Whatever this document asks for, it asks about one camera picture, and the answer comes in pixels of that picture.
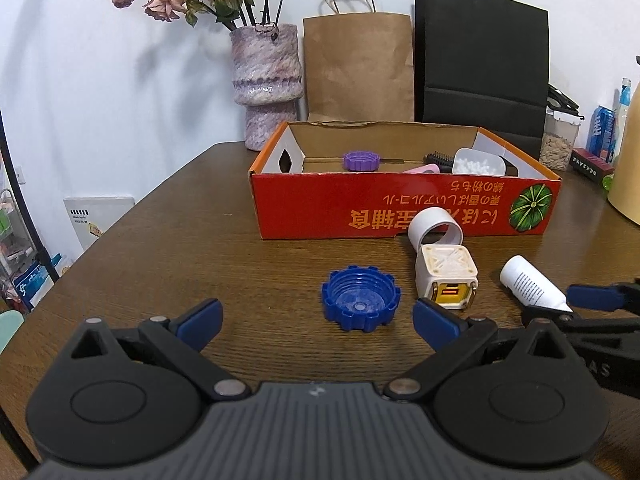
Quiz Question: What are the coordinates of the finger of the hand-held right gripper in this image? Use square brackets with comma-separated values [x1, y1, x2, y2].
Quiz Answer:
[567, 280, 640, 312]
[521, 305, 640, 396]

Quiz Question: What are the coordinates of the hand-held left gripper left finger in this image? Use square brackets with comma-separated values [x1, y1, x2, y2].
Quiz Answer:
[70, 297, 251, 404]

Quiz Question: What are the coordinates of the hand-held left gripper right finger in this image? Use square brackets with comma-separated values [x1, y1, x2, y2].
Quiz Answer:
[382, 297, 571, 405]

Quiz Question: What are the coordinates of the white squeeze tube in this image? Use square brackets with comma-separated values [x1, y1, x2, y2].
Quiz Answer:
[500, 255, 575, 313]

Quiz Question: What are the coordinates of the blue plastic cap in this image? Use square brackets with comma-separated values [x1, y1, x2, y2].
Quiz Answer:
[321, 268, 402, 333]

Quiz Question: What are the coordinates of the orange cardboard box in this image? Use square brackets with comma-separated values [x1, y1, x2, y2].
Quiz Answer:
[248, 120, 562, 241]

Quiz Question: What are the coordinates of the purple plastic cap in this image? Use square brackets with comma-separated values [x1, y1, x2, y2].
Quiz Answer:
[343, 150, 381, 173]

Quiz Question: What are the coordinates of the white cube charger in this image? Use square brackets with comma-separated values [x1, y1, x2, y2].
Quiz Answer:
[415, 245, 479, 310]

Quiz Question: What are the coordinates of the white plastic cylinder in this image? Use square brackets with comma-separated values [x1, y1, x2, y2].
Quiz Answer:
[407, 208, 464, 252]

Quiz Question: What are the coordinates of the dark red box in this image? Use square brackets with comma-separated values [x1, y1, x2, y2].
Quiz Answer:
[570, 147, 616, 177]

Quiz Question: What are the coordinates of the clear container with seeds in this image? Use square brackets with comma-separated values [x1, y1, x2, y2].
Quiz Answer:
[539, 84, 582, 171]

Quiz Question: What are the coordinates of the black hairbrush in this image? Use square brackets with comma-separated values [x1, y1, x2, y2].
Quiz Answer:
[424, 150, 521, 177]

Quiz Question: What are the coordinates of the blue can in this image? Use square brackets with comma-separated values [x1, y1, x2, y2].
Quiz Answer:
[586, 105, 618, 163]

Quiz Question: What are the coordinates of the blue white packet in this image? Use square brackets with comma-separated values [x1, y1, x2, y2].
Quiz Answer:
[12, 260, 58, 311]

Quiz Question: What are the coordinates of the clear bottle with blue cap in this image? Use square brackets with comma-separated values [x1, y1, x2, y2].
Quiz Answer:
[614, 77, 635, 158]

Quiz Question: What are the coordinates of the pale green object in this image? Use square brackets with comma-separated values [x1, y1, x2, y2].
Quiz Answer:
[0, 310, 23, 356]

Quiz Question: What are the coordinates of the purple white knitted vase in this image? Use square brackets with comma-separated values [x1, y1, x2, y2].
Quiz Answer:
[230, 23, 305, 152]

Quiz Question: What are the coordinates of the black paper bag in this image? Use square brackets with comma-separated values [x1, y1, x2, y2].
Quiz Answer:
[414, 0, 550, 161]

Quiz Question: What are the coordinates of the brown paper bag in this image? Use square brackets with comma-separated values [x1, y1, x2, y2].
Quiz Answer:
[302, 0, 416, 123]

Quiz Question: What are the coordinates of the black wire rack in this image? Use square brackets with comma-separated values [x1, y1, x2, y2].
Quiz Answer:
[0, 105, 68, 316]

